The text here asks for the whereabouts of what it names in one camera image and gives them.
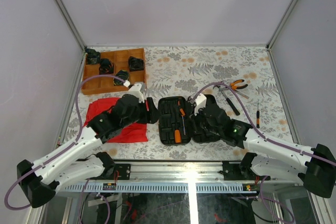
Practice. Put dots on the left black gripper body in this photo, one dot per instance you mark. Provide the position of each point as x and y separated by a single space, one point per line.
142 116

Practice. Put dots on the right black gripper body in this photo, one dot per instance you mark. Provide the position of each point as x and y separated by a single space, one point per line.
201 123

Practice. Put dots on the black plastic tool case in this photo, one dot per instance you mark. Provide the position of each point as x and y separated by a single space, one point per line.
170 120

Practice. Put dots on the red cloth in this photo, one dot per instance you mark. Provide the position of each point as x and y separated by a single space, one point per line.
134 133

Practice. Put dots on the black orange grip screwdriver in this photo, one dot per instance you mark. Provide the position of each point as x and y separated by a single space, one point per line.
182 115

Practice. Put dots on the large orange handle screwdriver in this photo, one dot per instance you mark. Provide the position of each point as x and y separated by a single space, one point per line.
177 136

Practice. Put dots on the thin screwdriver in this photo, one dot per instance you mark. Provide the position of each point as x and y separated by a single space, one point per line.
258 116

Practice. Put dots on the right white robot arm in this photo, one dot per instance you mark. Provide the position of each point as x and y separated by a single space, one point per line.
312 167

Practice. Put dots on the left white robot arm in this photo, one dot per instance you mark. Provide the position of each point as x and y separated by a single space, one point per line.
42 179

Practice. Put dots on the rolled black yellow tape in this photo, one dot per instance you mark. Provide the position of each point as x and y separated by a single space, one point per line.
122 76

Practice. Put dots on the rolled black tape right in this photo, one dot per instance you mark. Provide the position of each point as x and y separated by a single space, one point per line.
135 64

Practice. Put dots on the rolled black tape left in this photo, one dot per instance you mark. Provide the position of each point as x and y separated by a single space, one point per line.
106 66

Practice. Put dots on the rolled tape in corner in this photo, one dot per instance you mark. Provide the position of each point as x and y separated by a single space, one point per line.
92 56

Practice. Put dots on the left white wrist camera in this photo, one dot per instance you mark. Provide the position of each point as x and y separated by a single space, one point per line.
137 90

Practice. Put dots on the orange handle pliers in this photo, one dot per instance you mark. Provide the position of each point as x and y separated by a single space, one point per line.
238 85

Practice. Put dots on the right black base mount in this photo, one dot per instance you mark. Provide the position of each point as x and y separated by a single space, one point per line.
232 171

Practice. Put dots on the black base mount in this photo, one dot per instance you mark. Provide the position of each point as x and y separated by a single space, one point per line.
232 171
119 172

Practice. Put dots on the aluminium front rail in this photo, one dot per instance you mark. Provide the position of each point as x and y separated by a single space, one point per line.
152 171

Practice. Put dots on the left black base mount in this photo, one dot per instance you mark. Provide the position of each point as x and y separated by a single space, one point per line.
119 172

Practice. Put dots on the white slotted cable duct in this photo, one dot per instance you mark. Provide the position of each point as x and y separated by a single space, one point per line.
130 187

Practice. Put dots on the left aluminium corner post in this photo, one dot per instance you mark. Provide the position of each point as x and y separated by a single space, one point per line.
70 23

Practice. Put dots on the aluminium corner post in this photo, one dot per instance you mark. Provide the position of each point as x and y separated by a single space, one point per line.
290 8
70 23

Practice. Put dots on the right aluminium corner post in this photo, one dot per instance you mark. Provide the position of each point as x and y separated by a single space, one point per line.
290 8

